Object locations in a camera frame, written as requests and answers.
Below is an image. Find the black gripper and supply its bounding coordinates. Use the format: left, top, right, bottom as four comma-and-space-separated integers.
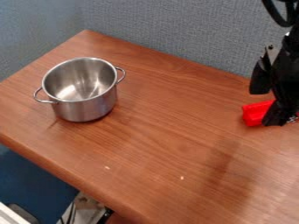
248, 31, 299, 126

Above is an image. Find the red rectangular block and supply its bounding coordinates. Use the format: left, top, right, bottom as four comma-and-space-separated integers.
240, 99, 299, 128

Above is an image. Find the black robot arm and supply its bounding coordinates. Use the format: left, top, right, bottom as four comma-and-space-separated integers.
248, 0, 299, 126

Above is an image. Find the stainless steel pot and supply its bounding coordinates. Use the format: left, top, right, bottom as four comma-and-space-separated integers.
31, 57, 126, 123

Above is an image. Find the white object at corner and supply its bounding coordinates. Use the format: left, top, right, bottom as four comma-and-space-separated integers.
0, 202, 30, 224

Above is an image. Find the metal table leg bracket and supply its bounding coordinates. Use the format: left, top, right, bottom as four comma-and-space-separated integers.
55, 192, 113, 224

